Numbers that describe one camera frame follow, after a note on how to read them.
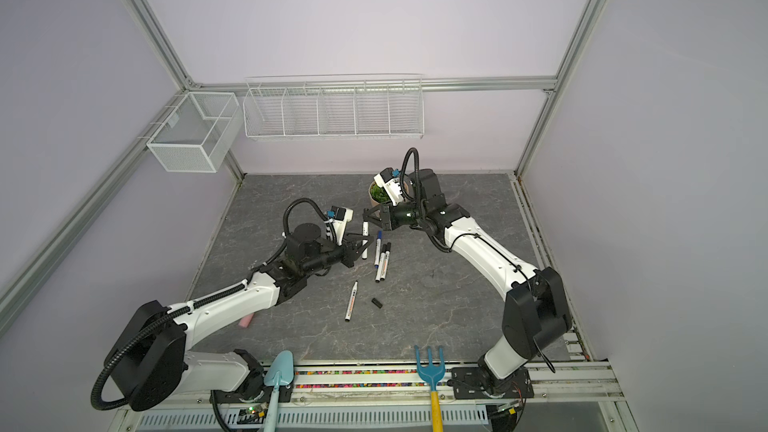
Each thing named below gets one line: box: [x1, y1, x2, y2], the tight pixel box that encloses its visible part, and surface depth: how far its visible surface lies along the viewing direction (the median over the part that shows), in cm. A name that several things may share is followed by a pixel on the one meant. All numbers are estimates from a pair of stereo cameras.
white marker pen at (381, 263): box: [375, 243, 387, 283], surface depth 96 cm
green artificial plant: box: [370, 183, 391, 203], surface depth 101 cm
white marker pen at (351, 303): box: [345, 280, 359, 322], surface depth 88 cm
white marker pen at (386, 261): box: [380, 242, 391, 281], surface depth 98 cm
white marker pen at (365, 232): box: [362, 222, 369, 260], surface depth 79 cm
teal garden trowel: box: [264, 350, 295, 432], surface depth 76 cm
